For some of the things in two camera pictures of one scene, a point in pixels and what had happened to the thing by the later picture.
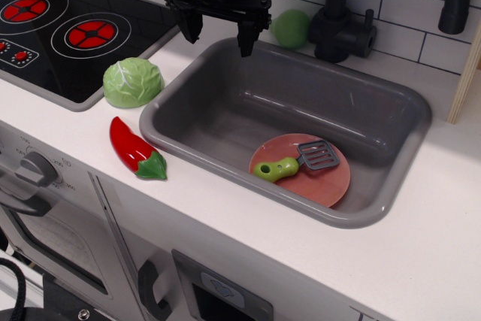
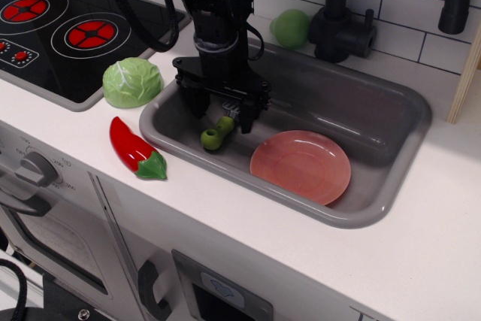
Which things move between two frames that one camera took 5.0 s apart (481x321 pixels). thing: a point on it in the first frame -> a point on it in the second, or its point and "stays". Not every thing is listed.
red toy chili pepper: x=137 y=153 stays
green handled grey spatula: x=316 y=155 -> x=211 y=139
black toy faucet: x=337 y=35 stays
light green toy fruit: x=291 y=28 stays
